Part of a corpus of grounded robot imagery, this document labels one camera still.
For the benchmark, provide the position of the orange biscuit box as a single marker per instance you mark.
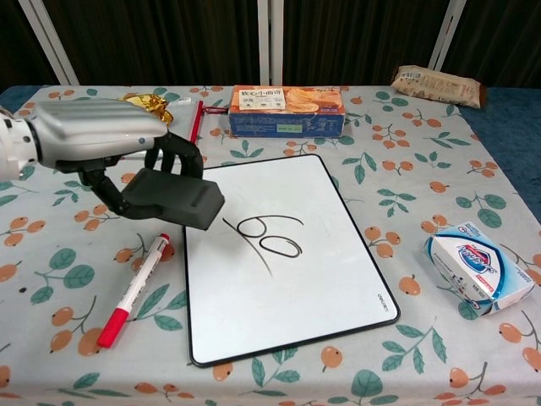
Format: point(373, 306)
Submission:
point(287, 110)

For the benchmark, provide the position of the black whiteboard eraser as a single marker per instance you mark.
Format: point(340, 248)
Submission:
point(177, 199)

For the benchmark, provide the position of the gold foil snack pack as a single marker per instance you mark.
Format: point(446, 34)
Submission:
point(148, 103)

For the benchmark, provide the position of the floral tablecloth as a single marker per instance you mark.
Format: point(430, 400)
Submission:
point(422, 190)

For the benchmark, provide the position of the white frame post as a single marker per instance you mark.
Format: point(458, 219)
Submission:
point(50, 46)
point(448, 34)
point(270, 42)

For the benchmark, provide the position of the brown snack packet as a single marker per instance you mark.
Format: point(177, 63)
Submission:
point(439, 86)

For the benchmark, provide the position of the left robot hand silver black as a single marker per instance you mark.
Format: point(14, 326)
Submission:
point(93, 127)

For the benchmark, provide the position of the clear pouch red zipper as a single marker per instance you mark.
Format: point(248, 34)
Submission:
point(195, 122)

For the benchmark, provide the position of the black curtain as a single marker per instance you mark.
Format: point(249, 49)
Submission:
point(169, 38)

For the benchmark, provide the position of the blue white soap box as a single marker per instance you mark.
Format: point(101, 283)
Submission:
point(477, 270)

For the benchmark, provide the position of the small whiteboard black rim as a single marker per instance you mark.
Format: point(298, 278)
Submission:
point(296, 275)

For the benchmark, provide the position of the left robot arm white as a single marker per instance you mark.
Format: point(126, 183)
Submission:
point(12, 144)

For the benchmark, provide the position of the red and white marker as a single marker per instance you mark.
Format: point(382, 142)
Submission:
point(135, 289)

